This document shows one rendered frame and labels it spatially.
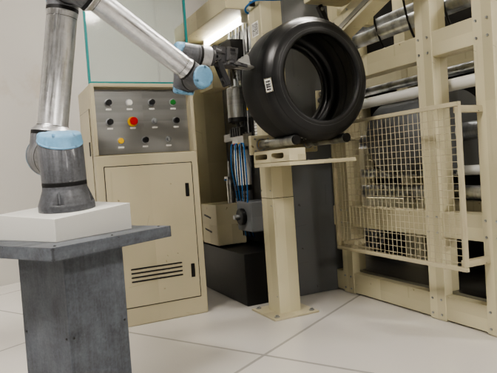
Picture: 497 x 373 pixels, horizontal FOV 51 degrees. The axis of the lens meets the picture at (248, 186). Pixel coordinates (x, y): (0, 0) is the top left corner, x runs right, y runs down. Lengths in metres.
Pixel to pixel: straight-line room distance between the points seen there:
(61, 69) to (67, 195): 0.49
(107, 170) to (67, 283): 1.09
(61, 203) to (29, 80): 3.00
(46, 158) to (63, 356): 0.65
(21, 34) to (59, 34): 2.75
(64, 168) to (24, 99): 2.90
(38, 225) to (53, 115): 0.45
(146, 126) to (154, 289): 0.88
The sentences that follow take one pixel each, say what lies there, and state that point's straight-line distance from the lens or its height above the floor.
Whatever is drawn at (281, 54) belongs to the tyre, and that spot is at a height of 1.27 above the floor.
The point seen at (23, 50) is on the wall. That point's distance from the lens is 4.82.
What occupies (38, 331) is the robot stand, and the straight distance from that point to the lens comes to 1.98.
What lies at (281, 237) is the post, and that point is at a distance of 2.78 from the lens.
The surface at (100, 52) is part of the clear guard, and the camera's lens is 2.89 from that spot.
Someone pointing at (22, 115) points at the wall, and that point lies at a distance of 4.70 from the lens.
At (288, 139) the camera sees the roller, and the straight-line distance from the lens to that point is 2.42.
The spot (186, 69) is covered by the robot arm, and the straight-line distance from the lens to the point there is 2.12.
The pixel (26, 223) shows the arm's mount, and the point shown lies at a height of 0.66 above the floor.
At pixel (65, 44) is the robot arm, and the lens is 2.10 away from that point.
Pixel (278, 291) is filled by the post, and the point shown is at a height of 0.13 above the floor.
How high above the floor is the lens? 0.79
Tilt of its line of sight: 2 degrees down
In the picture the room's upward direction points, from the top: 4 degrees counter-clockwise
